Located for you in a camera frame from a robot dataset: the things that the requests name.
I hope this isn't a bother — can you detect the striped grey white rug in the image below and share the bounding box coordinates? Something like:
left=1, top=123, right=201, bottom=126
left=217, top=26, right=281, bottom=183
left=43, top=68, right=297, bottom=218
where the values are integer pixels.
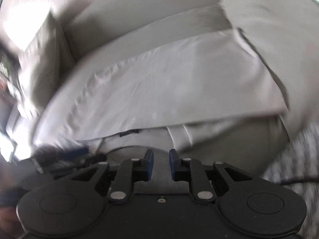
left=262, top=122, right=318, bottom=238

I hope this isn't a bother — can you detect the light grey sofa blanket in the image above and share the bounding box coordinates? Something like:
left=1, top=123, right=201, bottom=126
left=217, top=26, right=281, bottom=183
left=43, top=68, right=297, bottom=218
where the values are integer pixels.
left=221, top=0, right=318, bottom=138

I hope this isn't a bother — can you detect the grey fabric sofa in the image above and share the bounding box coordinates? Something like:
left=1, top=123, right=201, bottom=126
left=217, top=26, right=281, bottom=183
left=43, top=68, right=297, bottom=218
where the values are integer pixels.
left=7, top=0, right=297, bottom=174

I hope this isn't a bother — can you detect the front beige throw pillow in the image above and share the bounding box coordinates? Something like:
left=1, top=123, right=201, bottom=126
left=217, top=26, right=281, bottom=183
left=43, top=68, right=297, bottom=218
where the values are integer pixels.
left=17, top=12, right=66, bottom=115

